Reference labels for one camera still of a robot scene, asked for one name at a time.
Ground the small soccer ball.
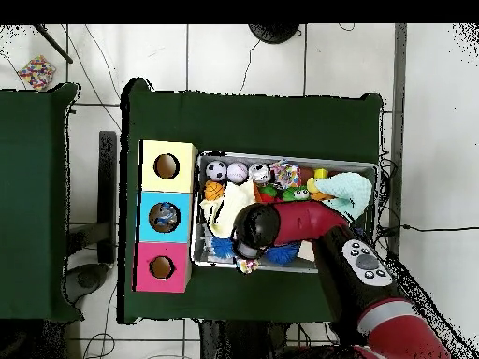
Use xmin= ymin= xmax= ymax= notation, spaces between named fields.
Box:
xmin=205 ymin=160 xmax=229 ymax=183

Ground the small baseball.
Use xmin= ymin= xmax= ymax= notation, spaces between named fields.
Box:
xmin=226 ymin=162 xmax=249 ymax=184

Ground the small orange basketball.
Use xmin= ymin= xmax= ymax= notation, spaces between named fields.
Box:
xmin=203 ymin=180 xmax=225 ymax=203

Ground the shallow clear mesh bin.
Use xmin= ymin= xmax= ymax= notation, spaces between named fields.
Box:
xmin=192 ymin=151 xmax=379 ymax=278

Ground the blue spiky ball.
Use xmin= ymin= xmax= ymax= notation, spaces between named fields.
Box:
xmin=265 ymin=241 xmax=303 ymax=266
xmin=212 ymin=237 xmax=237 ymax=261

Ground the clear plastic packet blue label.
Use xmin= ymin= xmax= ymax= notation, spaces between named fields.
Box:
xmin=151 ymin=208 xmax=175 ymax=233

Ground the mint green cloth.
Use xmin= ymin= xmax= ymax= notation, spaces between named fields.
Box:
xmin=325 ymin=171 xmax=374 ymax=224

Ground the dark green table cloth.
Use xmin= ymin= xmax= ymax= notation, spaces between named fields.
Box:
xmin=118 ymin=78 xmax=385 ymax=330

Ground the black round stand base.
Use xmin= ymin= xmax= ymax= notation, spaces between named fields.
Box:
xmin=248 ymin=23 xmax=302 ymax=45

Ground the colourful patterned cloth pouch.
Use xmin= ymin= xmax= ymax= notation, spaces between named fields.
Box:
xmin=269 ymin=160 xmax=303 ymax=192

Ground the colourful spotted plush toy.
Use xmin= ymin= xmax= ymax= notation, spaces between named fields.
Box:
xmin=235 ymin=257 xmax=261 ymax=276

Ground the green covered side table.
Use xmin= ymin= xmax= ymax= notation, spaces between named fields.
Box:
xmin=0 ymin=83 xmax=81 ymax=324

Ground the wooden box with three holes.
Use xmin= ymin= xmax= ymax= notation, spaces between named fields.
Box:
xmin=134 ymin=138 xmax=199 ymax=294

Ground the cream waffle cloth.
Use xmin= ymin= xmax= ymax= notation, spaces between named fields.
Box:
xmin=203 ymin=181 xmax=258 ymax=241

